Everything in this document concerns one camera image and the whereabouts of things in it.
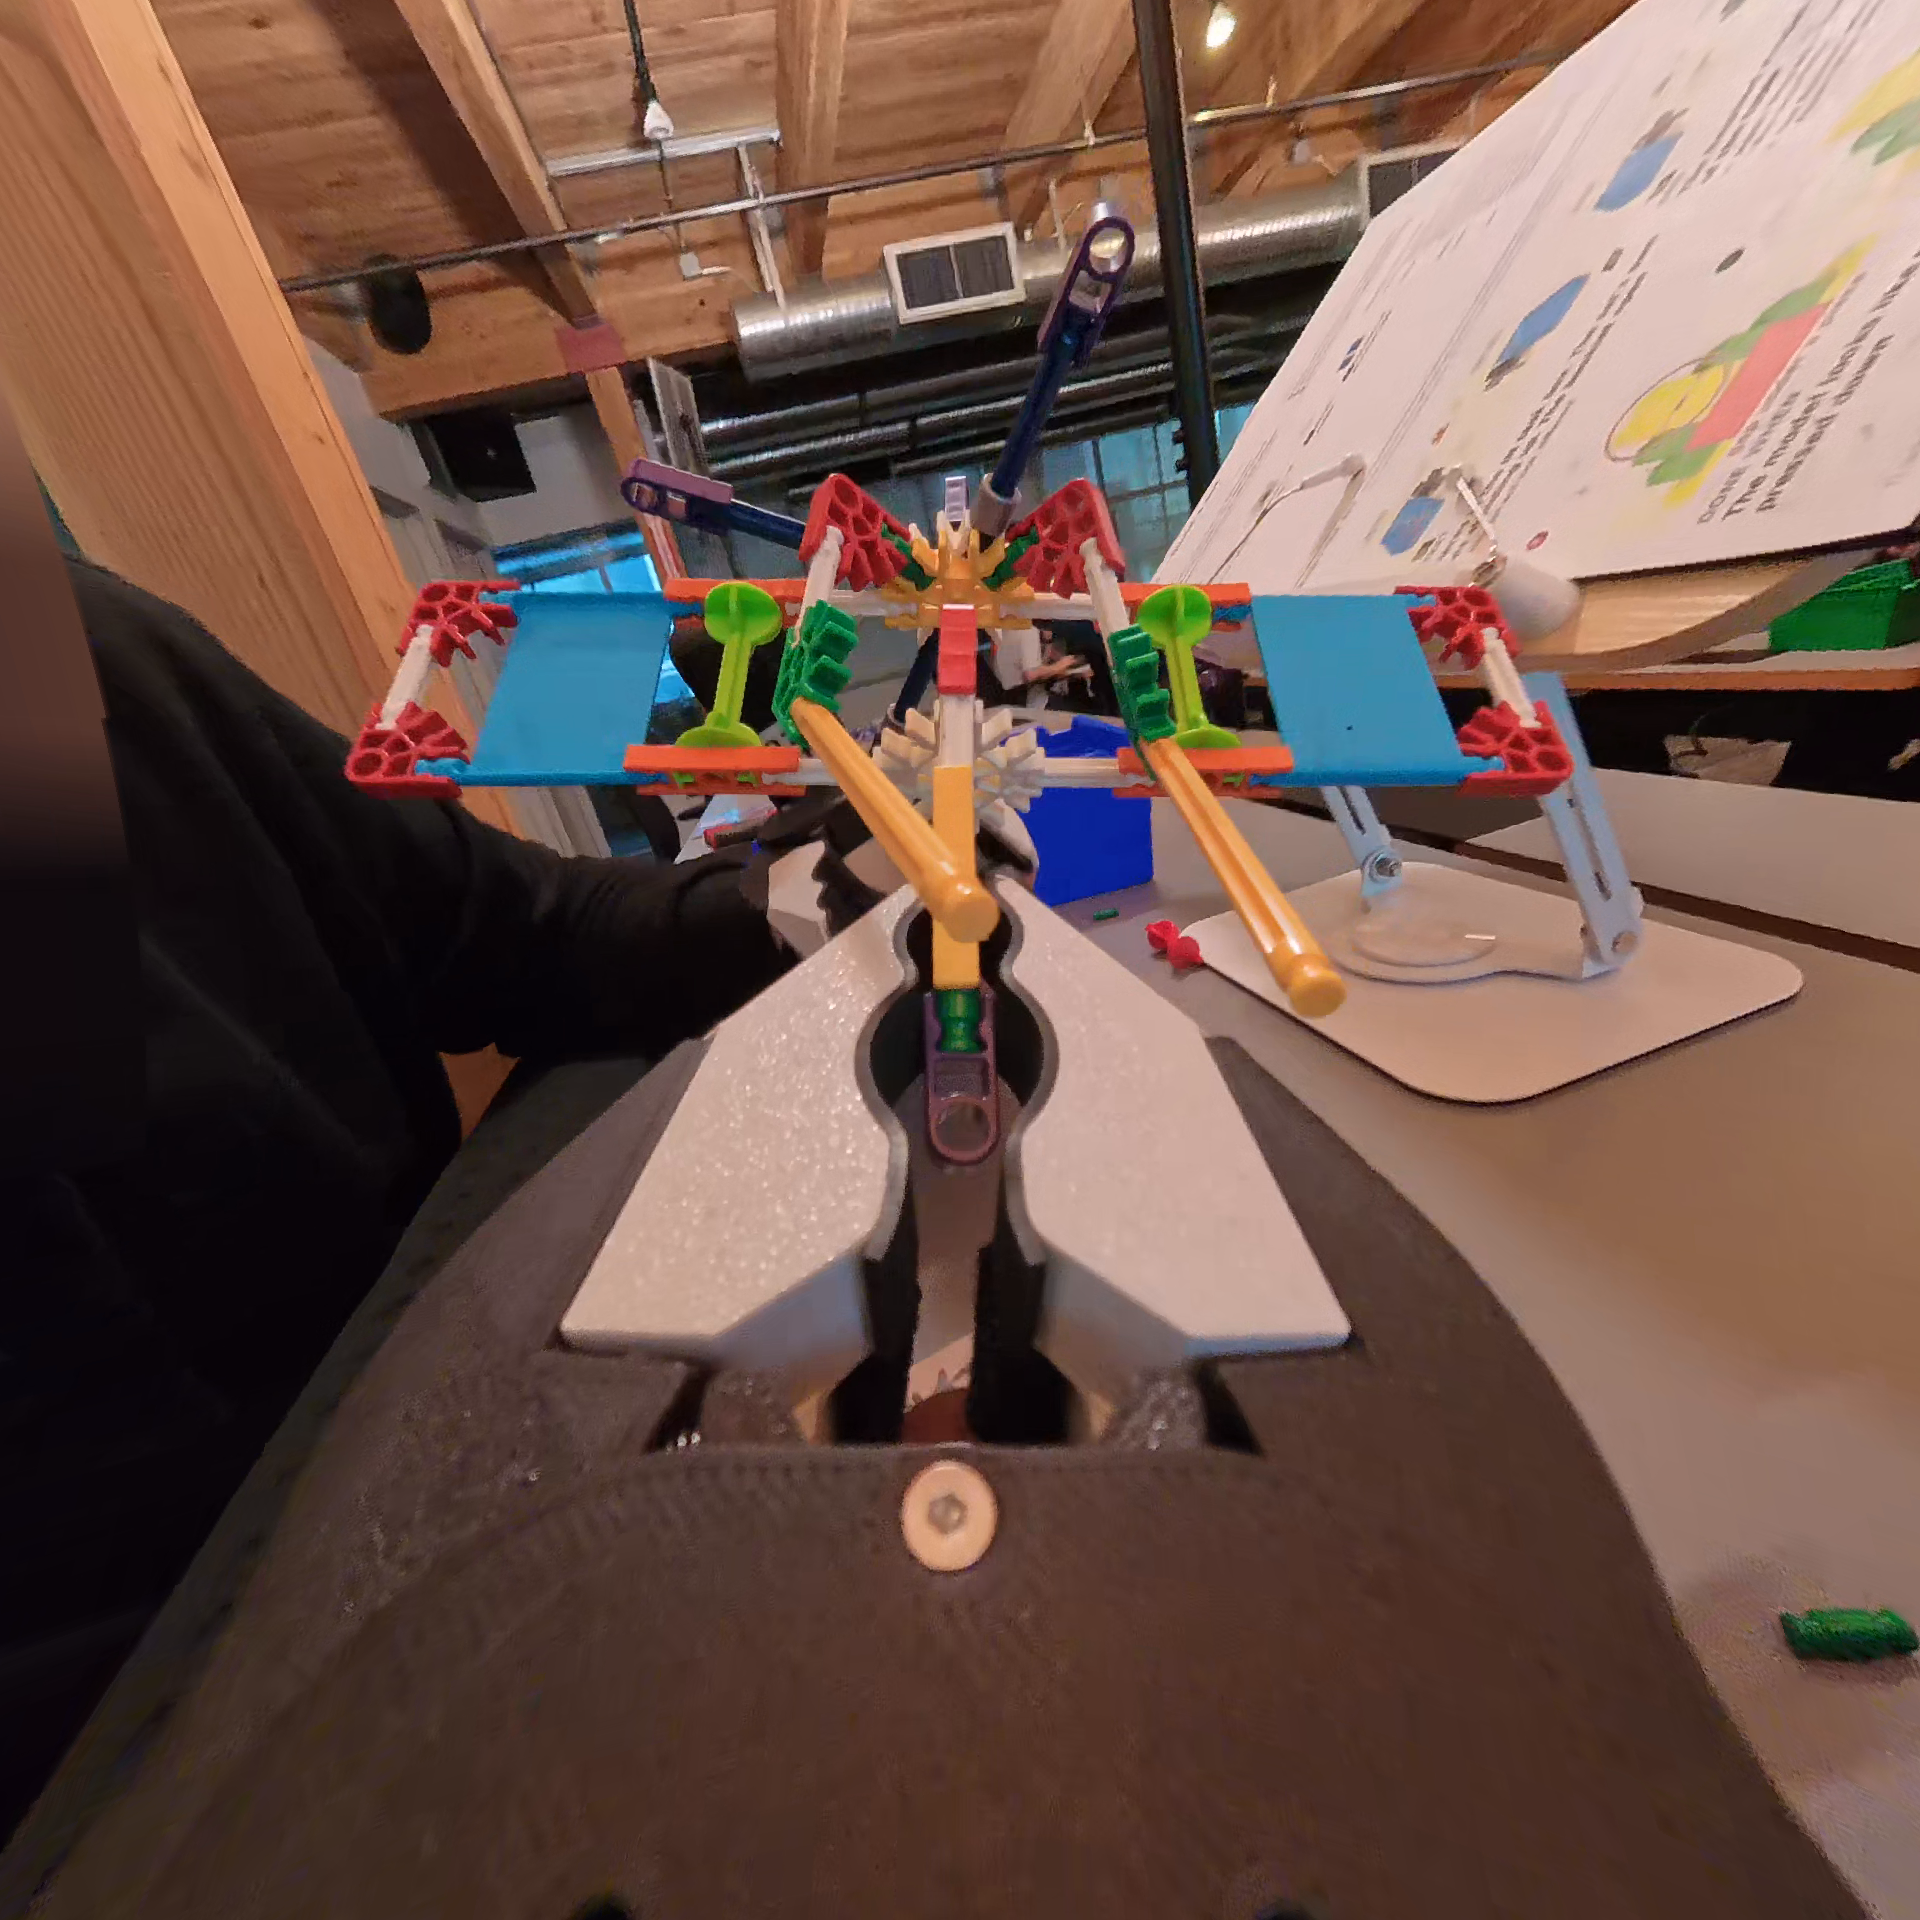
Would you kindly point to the colourful construction toy model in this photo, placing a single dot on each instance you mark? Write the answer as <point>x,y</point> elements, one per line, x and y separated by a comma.
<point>585,676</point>

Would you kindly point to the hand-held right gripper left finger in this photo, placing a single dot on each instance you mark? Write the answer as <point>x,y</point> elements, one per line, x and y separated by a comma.
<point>720,1200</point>

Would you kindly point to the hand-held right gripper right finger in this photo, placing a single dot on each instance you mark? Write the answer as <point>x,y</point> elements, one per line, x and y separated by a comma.
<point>1185,1200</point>

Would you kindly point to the black pole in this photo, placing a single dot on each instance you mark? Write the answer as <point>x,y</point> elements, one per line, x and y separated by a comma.
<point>1178,224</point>

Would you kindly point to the person's left forearm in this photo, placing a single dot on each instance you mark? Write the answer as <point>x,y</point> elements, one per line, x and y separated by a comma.
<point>451,931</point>

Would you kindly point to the white document stand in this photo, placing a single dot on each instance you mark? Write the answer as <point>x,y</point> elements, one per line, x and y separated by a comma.
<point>1575,1020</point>

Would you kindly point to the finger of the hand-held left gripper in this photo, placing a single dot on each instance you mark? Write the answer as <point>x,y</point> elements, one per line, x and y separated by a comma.
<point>799,902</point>
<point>1009,852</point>

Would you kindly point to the red double-ended connector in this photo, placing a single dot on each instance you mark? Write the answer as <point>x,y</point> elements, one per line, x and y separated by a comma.
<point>1172,942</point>

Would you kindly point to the person's right hand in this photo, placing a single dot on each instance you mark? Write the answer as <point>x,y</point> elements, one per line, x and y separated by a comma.
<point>937,1419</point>

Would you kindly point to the blue plastic bin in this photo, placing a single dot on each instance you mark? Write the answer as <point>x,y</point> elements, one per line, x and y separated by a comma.
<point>1089,826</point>

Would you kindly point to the silver ceiling duct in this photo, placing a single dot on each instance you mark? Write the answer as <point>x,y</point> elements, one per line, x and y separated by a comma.
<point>810,323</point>

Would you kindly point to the person's black top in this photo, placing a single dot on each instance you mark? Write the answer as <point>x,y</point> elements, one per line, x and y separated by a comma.
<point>180,1276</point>

